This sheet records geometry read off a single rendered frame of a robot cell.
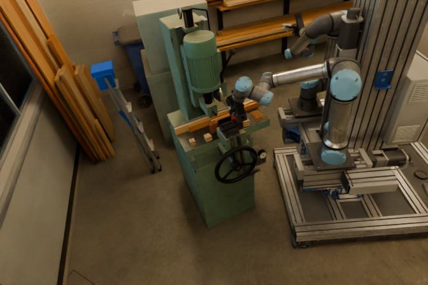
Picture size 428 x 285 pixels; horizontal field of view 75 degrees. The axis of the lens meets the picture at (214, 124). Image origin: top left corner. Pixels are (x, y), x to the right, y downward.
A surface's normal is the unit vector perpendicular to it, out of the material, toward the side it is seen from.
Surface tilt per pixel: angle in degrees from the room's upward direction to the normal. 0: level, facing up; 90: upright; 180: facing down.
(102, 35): 90
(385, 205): 0
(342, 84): 82
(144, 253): 0
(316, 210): 0
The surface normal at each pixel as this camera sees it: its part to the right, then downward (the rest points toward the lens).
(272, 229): -0.11, -0.77
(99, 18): 0.28, 0.59
